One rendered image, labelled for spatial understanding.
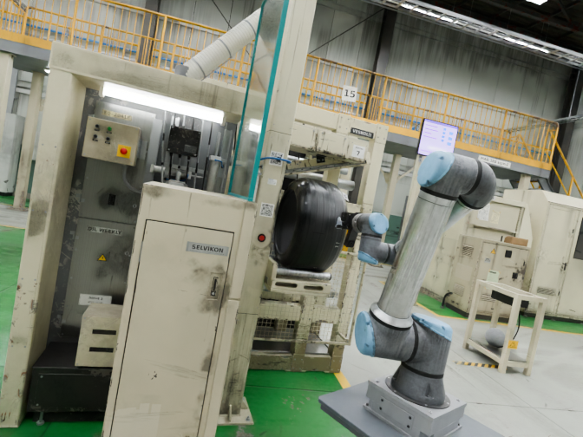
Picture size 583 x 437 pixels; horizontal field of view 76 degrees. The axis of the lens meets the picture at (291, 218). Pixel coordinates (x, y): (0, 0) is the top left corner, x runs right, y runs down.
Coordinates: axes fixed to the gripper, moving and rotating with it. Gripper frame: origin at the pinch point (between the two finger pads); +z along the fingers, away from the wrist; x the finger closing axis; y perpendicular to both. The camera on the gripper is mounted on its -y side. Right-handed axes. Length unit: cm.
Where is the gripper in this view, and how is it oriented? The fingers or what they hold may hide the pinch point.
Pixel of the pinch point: (337, 227)
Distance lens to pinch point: 193.2
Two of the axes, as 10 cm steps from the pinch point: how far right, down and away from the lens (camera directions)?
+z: -3.8, 0.2, 9.3
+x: -9.2, -1.3, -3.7
